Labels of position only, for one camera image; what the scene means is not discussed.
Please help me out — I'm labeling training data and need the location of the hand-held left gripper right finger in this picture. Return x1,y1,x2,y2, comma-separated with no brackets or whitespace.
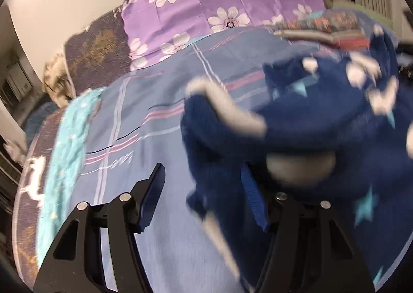
241,164,376,293

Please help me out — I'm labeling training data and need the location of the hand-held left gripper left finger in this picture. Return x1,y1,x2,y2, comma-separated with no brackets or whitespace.
32,163,166,293

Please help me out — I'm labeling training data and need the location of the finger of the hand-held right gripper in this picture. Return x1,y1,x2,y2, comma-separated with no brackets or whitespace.
398,46,413,80

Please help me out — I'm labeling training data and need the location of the navy star-print fleece onesie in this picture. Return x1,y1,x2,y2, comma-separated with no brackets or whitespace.
180,23,413,293

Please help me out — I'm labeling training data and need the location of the stack of folded clothes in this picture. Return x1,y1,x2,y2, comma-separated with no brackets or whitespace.
273,9,371,51

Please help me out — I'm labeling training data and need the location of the blue plaid bed sheet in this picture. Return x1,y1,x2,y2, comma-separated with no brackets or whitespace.
74,5,413,293

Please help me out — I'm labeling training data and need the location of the teal fleece blanket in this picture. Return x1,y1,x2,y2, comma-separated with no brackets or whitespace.
35,88,107,261

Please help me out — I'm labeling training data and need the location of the beige crumpled cloth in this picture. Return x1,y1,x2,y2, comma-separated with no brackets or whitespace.
42,52,76,108

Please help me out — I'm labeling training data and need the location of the dark tree-print pillow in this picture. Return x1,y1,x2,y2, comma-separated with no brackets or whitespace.
63,10,133,96

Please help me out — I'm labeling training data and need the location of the purple floral pillow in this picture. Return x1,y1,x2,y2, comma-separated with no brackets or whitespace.
121,0,326,71

